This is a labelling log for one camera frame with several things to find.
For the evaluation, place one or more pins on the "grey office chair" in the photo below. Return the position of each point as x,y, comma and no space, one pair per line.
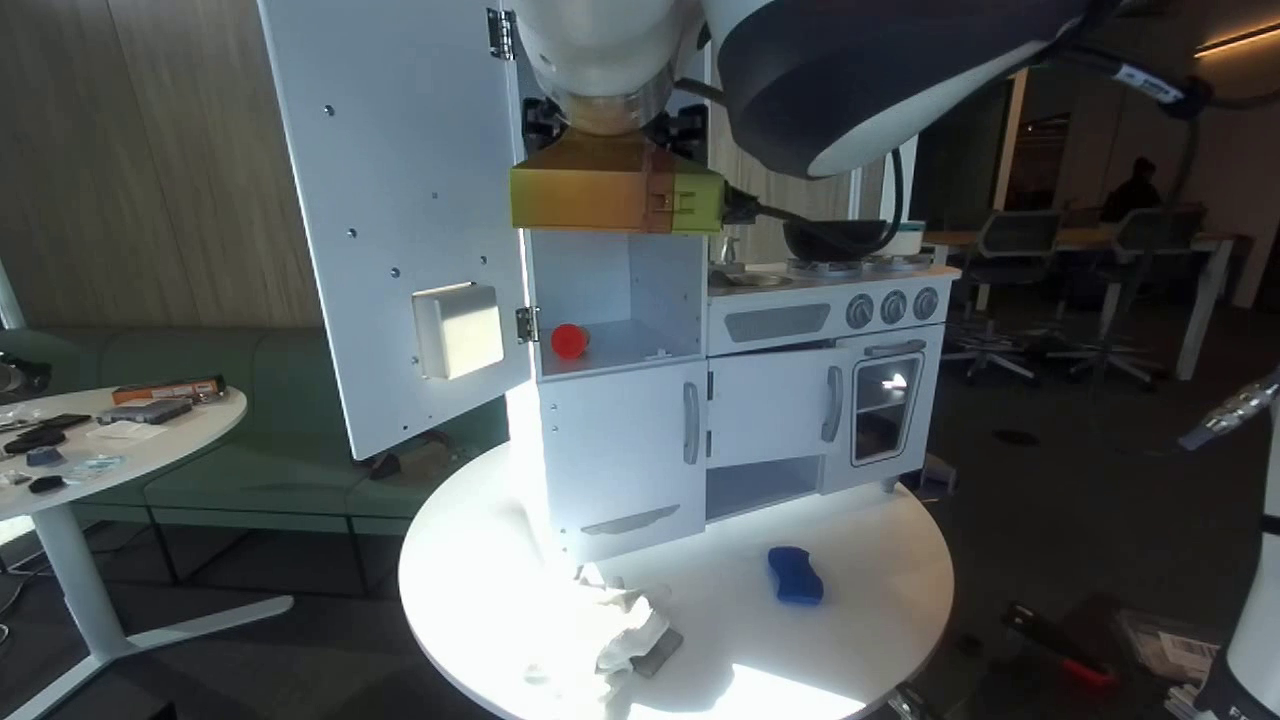
1133,267
1007,267

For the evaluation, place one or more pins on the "red small object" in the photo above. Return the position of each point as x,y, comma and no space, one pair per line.
568,343

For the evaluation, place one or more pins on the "small black item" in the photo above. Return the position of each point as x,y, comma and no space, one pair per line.
45,482

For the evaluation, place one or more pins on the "white toy play kitchen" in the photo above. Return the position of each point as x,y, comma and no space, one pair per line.
626,287

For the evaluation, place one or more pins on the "tall white cabinet door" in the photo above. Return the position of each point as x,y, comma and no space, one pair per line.
386,202

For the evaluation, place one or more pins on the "red and black tool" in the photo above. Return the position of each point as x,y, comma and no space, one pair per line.
1060,649

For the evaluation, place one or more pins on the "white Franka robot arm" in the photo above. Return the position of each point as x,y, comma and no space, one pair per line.
866,64

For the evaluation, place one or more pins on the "white box on door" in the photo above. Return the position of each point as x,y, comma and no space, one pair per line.
460,332

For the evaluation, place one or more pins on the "grey stove knob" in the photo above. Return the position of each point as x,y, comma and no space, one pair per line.
925,300
888,305
857,315

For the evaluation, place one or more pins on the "white paper packaging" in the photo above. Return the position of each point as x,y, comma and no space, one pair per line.
1174,649

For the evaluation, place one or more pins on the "green upholstered bench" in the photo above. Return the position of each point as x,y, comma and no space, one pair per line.
265,403

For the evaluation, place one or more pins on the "round white table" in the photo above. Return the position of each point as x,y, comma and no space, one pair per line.
534,600

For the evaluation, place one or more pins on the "orange brown tool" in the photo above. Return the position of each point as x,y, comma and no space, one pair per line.
165,392

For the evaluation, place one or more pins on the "silver toy sink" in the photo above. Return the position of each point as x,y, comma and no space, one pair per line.
744,278

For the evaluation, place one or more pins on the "crumpled white wrapper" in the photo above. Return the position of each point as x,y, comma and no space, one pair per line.
619,640

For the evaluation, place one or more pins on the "seated person in dark clothes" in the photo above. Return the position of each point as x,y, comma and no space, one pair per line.
1131,187

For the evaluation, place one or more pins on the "white toy oven door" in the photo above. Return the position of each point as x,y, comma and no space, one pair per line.
888,354

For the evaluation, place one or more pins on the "blue sponge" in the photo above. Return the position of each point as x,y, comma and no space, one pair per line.
797,579

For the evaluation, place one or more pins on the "yellow green wrist block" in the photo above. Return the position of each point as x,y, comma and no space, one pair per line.
614,202

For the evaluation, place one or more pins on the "small white cabinet door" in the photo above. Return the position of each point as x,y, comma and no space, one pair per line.
772,406

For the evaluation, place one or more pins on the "white oval side table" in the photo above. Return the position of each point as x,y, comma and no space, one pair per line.
121,453

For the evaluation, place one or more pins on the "black device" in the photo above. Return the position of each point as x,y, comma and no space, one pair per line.
45,435

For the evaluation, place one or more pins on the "small grey block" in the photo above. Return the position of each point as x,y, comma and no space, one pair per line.
659,649

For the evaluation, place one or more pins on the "black bowl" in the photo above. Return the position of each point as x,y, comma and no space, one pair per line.
834,243

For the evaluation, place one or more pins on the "wooden desk with white legs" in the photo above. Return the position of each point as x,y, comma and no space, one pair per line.
1202,322

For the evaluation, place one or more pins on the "dark floor outlet cover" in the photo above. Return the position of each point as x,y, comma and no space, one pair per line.
1016,436

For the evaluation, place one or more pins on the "small dark blue item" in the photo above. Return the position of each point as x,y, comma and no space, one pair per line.
42,459

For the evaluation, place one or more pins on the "white lower fridge door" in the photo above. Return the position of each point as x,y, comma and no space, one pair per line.
622,444

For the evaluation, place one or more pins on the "flat grey item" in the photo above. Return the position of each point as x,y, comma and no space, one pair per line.
146,413

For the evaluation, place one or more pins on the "silver door hinge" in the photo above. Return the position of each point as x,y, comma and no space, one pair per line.
527,327
497,31

